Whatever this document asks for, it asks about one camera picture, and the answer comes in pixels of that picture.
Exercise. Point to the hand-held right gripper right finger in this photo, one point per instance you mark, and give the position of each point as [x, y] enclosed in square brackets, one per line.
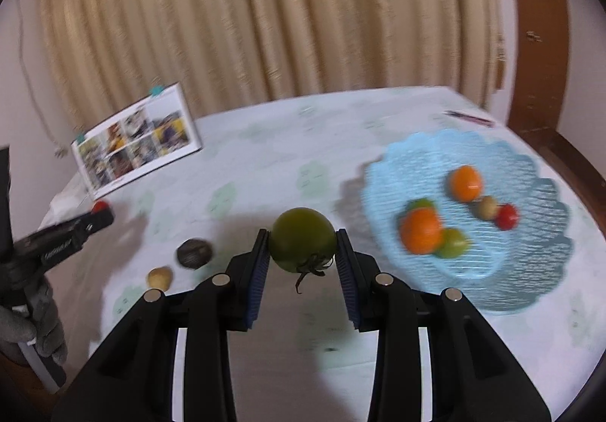
[348, 280]

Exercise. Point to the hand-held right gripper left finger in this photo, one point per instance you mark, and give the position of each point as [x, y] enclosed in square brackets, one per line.
[258, 280]

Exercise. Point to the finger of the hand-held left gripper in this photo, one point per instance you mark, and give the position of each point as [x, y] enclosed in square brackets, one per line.
[97, 221]

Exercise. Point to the red tomato with stem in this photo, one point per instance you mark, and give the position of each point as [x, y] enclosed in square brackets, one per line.
[100, 205]

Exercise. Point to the large green tomato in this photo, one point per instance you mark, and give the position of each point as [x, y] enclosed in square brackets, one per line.
[300, 237]

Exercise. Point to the large orange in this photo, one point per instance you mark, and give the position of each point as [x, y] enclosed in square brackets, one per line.
[420, 232]

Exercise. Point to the small green tomato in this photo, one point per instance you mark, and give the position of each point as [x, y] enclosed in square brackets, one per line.
[422, 203]

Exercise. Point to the oval green tomato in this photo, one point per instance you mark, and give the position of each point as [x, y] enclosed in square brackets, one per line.
[453, 243]

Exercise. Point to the small orange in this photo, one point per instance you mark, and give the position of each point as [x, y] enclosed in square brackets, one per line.
[466, 183]

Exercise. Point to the brown round fruit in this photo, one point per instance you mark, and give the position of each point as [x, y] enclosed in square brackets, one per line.
[159, 278]
[486, 207]

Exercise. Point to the light blue plastic basket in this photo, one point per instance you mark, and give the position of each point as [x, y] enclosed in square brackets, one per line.
[525, 228]

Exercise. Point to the person's left hand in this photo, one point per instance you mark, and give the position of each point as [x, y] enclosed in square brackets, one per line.
[21, 322]

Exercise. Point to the dark wrinkled fruit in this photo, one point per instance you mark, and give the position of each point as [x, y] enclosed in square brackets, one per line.
[193, 252]

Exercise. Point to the teal binder clip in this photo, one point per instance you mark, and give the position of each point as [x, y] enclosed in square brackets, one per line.
[80, 137]
[157, 91]

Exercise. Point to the photo collage board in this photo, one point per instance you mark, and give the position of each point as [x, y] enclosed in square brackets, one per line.
[137, 138]

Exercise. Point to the white printed tablecloth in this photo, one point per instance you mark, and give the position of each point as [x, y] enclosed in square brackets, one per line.
[284, 152]

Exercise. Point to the pen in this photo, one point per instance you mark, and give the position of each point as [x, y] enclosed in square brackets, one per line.
[468, 118]

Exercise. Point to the beige curtain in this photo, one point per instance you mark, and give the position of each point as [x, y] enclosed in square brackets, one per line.
[260, 15]

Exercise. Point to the wooden door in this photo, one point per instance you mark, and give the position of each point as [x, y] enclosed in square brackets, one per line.
[539, 86]

